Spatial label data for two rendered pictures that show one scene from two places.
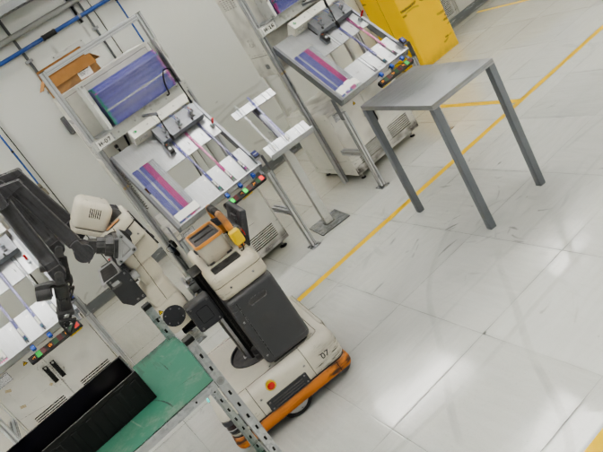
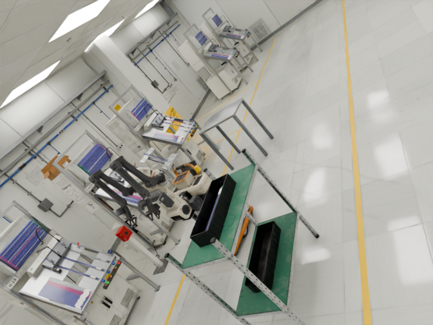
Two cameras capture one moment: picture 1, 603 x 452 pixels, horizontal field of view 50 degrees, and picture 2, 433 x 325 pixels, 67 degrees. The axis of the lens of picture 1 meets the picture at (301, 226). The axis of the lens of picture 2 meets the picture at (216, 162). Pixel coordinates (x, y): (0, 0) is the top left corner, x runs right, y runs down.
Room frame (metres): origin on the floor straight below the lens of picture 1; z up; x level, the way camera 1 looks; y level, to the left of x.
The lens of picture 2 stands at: (-0.26, 1.84, 2.06)
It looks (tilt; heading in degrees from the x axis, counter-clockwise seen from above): 21 degrees down; 329
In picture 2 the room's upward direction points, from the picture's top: 43 degrees counter-clockwise
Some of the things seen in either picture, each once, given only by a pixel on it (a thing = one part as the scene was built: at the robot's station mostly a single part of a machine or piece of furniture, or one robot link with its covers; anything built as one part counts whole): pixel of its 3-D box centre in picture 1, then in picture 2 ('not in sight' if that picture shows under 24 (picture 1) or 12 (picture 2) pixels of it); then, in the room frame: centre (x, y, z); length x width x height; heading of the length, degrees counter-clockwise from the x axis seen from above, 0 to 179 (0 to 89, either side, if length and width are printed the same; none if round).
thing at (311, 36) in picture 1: (346, 86); (174, 145); (4.90, -0.88, 0.65); 1.01 x 0.73 x 1.29; 21
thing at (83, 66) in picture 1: (83, 61); (62, 159); (4.70, 0.66, 1.82); 0.68 x 0.30 x 0.20; 111
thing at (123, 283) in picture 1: (121, 275); (158, 200); (2.78, 0.81, 0.99); 0.28 x 0.16 x 0.22; 12
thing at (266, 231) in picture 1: (218, 232); (147, 220); (4.55, 0.56, 0.31); 0.70 x 0.65 x 0.62; 111
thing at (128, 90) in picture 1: (133, 87); (93, 161); (4.46, 0.46, 1.52); 0.51 x 0.13 x 0.27; 111
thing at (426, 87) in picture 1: (450, 143); (236, 135); (3.43, -0.99, 0.40); 0.70 x 0.45 x 0.80; 16
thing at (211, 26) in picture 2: not in sight; (224, 40); (6.82, -5.48, 0.95); 1.36 x 0.82 x 1.90; 21
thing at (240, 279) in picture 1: (237, 291); (199, 198); (2.85, 0.43, 0.59); 0.55 x 0.34 x 0.83; 12
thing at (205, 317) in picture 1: (186, 313); (187, 209); (2.74, 0.67, 0.68); 0.28 x 0.27 x 0.25; 12
